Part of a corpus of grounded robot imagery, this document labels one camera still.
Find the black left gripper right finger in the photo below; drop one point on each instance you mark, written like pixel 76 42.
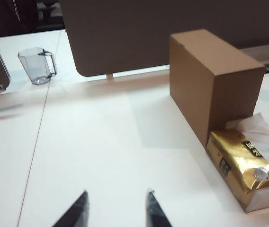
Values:
pixel 154 212

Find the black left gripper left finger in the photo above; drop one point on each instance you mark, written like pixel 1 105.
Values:
pixel 77 212

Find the gold tissue pack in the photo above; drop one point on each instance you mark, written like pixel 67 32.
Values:
pixel 238 160

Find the brown cardboard box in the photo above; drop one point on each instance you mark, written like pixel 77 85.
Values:
pixel 196 78

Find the clear glass mug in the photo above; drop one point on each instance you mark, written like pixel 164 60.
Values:
pixel 36 66

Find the large brown desk divider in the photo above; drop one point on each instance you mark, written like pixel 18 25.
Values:
pixel 148 30

